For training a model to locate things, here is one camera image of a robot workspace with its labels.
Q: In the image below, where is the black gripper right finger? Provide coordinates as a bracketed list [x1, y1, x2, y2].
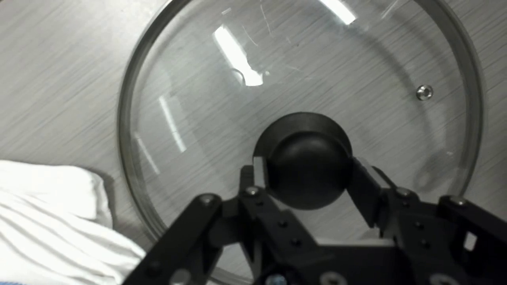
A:
[344, 156, 507, 285]

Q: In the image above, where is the white towel with blue stripes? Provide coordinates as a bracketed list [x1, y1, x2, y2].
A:
[0, 156, 147, 285]

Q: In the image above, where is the glass lid with black knob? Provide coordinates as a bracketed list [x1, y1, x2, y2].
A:
[116, 0, 485, 285]

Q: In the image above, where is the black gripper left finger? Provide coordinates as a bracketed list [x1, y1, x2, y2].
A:
[122, 155, 323, 285]

